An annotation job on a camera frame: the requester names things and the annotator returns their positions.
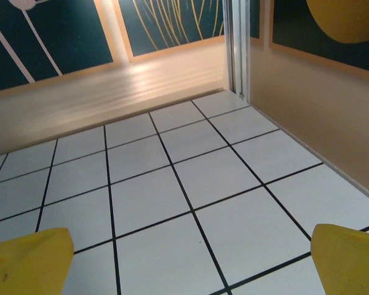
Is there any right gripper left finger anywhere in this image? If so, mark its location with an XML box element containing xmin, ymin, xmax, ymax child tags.
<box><xmin>0</xmin><ymin>227</ymin><xmax>74</xmax><ymax>295</ymax></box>

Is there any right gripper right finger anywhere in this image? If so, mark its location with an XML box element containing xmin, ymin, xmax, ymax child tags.
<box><xmin>310</xmin><ymin>223</ymin><xmax>369</xmax><ymax>295</ymax></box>

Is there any two flowers wall art panel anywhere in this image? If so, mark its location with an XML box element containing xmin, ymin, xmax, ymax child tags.
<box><xmin>0</xmin><ymin>0</ymin><xmax>115</xmax><ymax>95</ymax></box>

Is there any aluminium frame post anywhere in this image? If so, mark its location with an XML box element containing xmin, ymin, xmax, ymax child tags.
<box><xmin>221</xmin><ymin>0</ymin><xmax>253</xmax><ymax>104</ymax></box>

